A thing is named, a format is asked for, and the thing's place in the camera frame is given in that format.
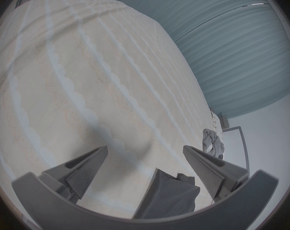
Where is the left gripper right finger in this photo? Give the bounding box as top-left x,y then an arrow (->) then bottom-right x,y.
182,145 -> 248,199

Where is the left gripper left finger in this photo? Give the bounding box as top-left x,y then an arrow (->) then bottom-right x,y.
39,145 -> 108,200

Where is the black T-shirt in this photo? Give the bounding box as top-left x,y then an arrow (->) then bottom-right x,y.
132,168 -> 201,219

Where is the bed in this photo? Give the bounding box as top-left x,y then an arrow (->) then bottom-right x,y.
0,0 -> 249,219

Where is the grey knit garment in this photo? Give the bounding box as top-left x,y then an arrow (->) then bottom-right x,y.
202,128 -> 225,157

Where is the white printed pillow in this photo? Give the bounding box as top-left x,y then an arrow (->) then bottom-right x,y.
211,112 -> 223,135

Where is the grey bedside table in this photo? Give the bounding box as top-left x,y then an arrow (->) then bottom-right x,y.
210,107 -> 229,129

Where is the blue-green curtain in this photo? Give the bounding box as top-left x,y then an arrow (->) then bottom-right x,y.
116,0 -> 290,118

